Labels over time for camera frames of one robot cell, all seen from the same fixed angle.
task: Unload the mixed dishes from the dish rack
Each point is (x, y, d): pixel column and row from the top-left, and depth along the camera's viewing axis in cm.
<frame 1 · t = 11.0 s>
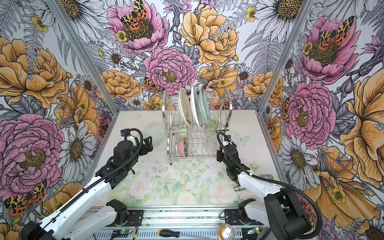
left hand: (143, 143, 80), fingers open
right hand: (221, 150, 89), fingers closed
light green ceramic bowl: (182, 134, 96), point 12 cm above the table
green glass tumbler: (211, 126, 99), point 13 cm above the table

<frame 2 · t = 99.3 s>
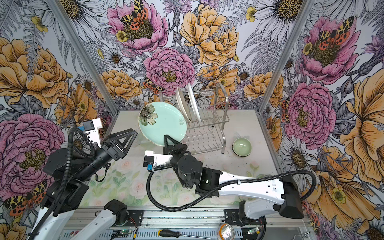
left hand: (137, 136, 53), fingers open
right hand: (169, 137, 59), fingers closed
light green ceramic bowl: (241, 147, 96), point 6 cm above the table
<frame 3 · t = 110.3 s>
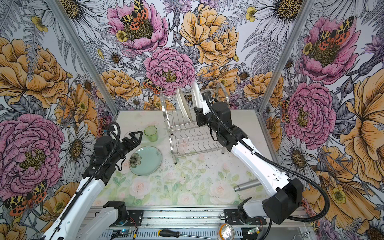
left hand: (138, 140, 78), fingers open
right hand: (197, 112, 73), fingers open
pale green plate: (145, 160, 95), point 2 cm above the table
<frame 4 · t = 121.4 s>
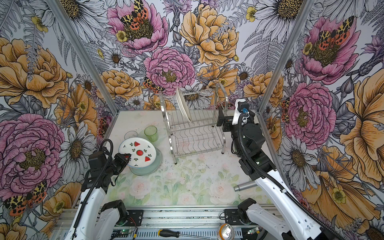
left hand: (131, 159, 82), fingers closed
right hand: (229, 111, 63), fingers open
white patterned plate: (143, 152, 89), point 10 cm above the table
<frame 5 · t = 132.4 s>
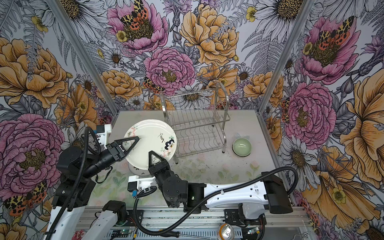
left hand: (140, 144, 58), fingers open
right hand: (154, 152, 57), fingers closed
